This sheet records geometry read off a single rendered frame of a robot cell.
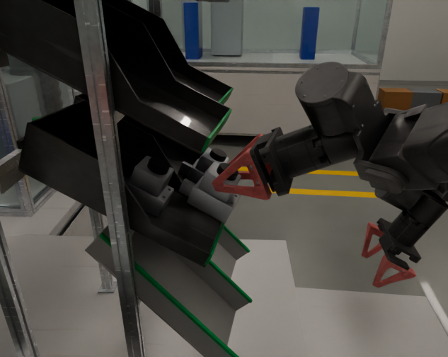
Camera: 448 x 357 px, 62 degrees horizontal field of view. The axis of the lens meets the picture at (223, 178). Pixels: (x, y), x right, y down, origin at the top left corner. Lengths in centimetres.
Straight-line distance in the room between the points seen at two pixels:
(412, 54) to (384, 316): 847
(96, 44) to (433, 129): 33
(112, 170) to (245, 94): 377
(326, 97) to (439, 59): 907
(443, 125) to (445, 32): 903
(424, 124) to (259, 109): 383
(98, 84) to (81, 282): 71
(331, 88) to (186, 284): 41
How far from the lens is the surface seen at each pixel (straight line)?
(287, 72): 414
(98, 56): 41
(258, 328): 88
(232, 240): 82
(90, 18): 41
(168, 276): 65
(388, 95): 580
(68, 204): 144
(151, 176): 51
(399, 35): 910
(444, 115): 40
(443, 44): 943
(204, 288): 69
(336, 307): 96
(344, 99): 39
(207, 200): 52
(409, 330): 97
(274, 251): 110
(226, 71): 415
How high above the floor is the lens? 150
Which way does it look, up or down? 25 degrees down
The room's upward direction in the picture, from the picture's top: straight up
